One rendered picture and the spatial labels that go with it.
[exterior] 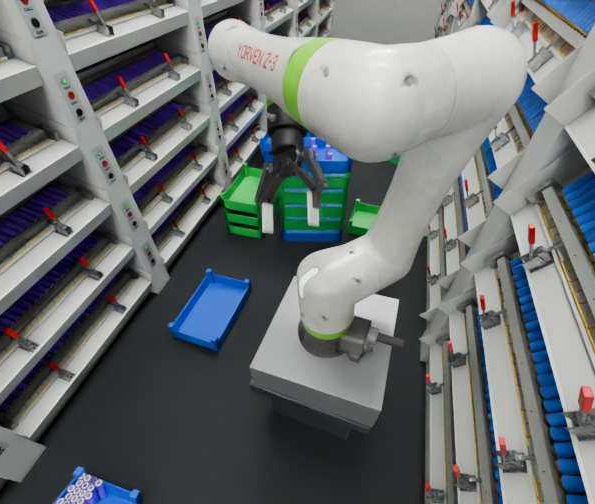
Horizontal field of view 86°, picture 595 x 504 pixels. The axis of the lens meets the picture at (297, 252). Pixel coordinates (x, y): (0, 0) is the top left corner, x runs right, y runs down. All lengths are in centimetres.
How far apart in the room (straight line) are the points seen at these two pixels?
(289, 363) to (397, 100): 63
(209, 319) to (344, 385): 73
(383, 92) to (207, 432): 107
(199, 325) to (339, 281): 83
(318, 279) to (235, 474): 70
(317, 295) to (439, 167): 32
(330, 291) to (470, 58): 42
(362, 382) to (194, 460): 61
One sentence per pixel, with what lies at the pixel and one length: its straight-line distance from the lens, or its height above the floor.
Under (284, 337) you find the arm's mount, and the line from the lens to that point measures 85.
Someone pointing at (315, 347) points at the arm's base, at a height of 41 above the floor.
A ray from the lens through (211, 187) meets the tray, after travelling 184.
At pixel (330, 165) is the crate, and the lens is 135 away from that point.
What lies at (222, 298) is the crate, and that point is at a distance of 141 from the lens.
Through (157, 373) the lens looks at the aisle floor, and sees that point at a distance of 132.
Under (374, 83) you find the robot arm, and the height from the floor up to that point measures 101.
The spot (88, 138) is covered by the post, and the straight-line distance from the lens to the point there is 113.
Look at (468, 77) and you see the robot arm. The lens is 44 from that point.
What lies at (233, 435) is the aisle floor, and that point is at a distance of 117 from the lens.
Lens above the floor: 112
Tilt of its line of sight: 46 degrees down
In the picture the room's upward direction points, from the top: straight up
